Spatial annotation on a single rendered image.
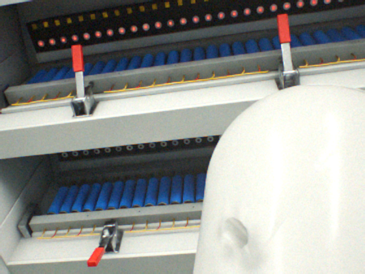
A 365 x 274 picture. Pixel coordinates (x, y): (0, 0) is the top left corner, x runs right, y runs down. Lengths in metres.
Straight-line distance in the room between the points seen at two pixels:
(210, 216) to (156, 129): 0.33
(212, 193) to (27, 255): 0.48
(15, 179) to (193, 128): 0.32
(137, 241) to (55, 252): 0.12
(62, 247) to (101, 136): 0.19
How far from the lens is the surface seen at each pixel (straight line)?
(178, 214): 0.55
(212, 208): 0.15
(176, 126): 0.47
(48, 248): 0.61
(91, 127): 0.49
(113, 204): 0.60
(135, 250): 0.55
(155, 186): 0.61
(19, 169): 0.66
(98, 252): 0.51
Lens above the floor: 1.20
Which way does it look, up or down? 13 degrees down
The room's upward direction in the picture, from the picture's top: 8 degrees counter-clockwise
